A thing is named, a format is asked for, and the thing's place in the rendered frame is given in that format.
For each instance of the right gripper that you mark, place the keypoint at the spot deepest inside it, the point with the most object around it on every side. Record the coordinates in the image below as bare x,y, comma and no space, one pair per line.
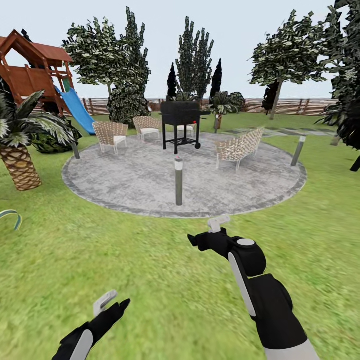
206,241

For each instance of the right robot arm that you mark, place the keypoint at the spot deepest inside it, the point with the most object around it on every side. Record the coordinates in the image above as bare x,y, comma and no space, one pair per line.
266,298

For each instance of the garden chair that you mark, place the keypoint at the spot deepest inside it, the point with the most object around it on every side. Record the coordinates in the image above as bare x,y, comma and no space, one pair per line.
189,127
236,149
147,125
110,133

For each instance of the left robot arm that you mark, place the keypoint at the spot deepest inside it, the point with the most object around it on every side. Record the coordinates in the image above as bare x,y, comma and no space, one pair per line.
77,345

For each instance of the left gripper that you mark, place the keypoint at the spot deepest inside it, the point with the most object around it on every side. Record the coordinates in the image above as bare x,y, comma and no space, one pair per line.
110,317

